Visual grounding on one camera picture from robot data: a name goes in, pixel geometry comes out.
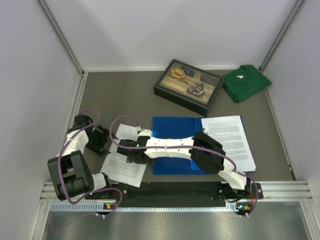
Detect grey slotted cable duct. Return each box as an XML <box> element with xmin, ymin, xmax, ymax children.
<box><xmin>50</xmin><ymin>201</ymin><xmax>250</xmax><ymax>213</ymax></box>

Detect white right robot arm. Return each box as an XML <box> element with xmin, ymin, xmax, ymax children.
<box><xmin>115</xmin><ymin>130</ymin><xmax>253</xmax><ymax>200</ymax></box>

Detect green folded t-shirt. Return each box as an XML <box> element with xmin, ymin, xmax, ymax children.
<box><xmin>223</xmin><ymin>65</ymin><xmax>272</xmax><ymax>103</ymax></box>

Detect white paper sheet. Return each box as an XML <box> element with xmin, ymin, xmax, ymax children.
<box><xmin>201</xmin><ymin>115</ymin><xmax>257</xmax><ymax>173</ymax></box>

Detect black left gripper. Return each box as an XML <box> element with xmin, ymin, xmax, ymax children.
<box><xmin>85</xmin><ymin>124</ymin><xmax>117</xmax><ymax>156</ymax></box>

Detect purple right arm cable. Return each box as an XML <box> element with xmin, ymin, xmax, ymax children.
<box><xmin>109</xmin><ymin>114</ymin><xmax>260</xmax><ymax>218</ymax></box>

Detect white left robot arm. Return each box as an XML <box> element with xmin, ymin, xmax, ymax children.
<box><xmin>47</xmin><ymin>114</ymin><xmax>114</xmax><ymax>201</ymax></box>

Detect black compartment display box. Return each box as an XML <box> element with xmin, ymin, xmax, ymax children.
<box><xmin>153</xmin><ymin>59</ymin><xmax>225</xmax><ymax>117</ymax></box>

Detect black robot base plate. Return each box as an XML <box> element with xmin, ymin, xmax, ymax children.
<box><xmin>84</xmin><ymin>180</ymin><xmax>263</xmax><ymax>204</ymax></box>

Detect blue plastic folder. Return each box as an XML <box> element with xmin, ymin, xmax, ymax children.
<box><xmin>152</xmin><ymin>116</ymin><xmax>208</xmax><ymax>175</ymax></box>

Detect aluminium frame rail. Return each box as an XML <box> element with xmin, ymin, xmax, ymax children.
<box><xmin>39</xmin><ymin>180</ymin><xmax>313</xmax><ymax>202</ymax></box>

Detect white printed paper stack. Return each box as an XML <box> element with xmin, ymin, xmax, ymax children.
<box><xmin>100</xmin><ymin>124</ymin><xmax>146</xmax><ymax>188</ymax></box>

